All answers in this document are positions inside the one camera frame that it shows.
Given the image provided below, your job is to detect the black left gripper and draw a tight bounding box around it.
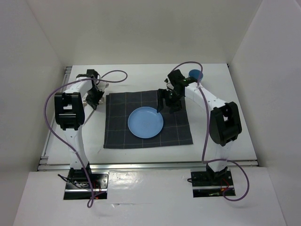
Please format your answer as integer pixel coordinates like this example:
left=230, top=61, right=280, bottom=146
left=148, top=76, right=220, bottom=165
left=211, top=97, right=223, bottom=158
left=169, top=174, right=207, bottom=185
left=85, top=88, right=104, bottom=110

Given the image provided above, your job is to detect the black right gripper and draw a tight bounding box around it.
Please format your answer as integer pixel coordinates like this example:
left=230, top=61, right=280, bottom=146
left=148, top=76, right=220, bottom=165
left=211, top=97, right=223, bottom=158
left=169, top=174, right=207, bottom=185
left=157, top=89, right=183, bottom=113

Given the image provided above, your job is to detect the blue plastic plate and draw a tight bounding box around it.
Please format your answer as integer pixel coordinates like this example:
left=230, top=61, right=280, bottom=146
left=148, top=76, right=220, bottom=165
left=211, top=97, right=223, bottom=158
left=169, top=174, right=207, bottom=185
left=127, top=106, right=164, bottom=139

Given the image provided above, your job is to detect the dark grey checked cloth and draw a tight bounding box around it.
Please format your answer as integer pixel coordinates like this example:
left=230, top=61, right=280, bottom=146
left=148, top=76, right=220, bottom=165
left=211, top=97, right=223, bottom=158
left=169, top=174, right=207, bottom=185
left=103, top=90, right=193, bottom=149

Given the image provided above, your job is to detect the silver metal fork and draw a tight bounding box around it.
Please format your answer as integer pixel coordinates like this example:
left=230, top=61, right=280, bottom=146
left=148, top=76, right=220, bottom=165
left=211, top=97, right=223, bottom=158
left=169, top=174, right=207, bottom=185
left=83, top=100, right=95, bottom=126

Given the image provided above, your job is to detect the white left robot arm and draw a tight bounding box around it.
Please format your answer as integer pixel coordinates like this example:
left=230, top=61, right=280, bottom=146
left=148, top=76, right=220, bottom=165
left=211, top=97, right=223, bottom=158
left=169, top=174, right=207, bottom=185
left=54, top=69, right=104, bottom=188

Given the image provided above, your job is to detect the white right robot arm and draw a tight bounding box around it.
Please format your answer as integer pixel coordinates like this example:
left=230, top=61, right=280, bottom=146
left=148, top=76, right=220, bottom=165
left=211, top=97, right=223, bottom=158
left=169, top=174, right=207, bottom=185
left=157, top=69, right=242, bottom=185

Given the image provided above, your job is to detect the blue plastic cup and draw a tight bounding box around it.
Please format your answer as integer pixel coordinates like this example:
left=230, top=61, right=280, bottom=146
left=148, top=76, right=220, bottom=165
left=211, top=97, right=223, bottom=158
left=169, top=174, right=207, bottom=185
left=189, top=69, right=203, bottom=81

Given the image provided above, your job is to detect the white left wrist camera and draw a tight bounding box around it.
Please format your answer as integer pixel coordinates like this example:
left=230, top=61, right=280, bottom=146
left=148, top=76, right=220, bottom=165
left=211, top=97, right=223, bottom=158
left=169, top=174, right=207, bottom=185
left=98, top=82, right=109, bottom=92

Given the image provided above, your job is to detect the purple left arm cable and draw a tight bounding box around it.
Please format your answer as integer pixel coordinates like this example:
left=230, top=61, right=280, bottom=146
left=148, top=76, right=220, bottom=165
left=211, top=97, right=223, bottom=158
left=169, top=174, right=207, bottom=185
left=43, top=70, right=128, bottom=208

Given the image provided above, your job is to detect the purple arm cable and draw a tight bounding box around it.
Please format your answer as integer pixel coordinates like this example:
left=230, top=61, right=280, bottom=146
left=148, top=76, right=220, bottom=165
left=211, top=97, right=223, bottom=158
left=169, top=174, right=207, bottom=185
left=171, top=61, right=250, bottom=201
left=43, top=70, right=128, bottom=208

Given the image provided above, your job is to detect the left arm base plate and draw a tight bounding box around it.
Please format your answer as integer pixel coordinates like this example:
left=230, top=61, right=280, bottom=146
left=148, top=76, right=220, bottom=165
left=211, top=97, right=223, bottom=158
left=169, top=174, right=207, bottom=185
left=59, top=172, right=109, bottom=200

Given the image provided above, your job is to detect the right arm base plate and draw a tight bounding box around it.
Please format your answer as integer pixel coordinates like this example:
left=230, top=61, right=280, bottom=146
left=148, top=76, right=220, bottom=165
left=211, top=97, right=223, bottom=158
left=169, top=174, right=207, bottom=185
left=187, top=170, right=236, bottom=198

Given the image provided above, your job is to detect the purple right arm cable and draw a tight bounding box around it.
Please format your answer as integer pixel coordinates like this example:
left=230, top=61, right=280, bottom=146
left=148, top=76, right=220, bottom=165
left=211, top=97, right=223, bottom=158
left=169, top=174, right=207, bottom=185
left=171, top=61, right=250, bottom=201

